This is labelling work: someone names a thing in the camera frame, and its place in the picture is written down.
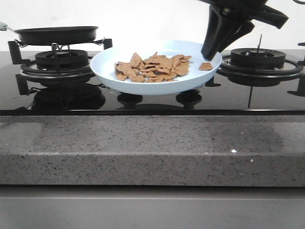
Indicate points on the black burner head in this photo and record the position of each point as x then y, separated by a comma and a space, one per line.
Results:
261, 59
65, 59

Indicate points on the black right burner grate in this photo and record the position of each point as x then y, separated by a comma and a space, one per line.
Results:
260, 77

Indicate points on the black frying pan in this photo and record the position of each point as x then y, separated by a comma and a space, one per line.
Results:
59, 35

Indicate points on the grey cabinet front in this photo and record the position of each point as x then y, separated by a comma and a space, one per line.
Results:
89, 207

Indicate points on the brown meat pieces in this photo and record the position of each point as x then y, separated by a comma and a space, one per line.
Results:
156, 69

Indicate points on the black glass cooktop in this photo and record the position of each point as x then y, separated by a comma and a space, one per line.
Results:
219, 97

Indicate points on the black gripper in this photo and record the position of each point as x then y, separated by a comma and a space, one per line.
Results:
223, 28

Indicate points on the light blue plate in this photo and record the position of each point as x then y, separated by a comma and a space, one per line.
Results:
103, 63

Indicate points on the black left burner grate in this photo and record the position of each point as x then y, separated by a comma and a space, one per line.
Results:
29, 71

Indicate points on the grey speckled stone countertop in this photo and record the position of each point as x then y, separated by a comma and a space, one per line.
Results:
249, 151

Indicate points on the silver right stove knob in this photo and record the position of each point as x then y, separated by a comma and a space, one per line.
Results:
192, 91

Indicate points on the black left burner head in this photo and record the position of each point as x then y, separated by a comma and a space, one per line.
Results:
65, 59

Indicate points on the black burner grate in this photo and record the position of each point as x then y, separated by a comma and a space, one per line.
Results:
29, 71
260, 77

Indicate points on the black right burner head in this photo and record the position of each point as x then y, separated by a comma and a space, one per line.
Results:
261, 59

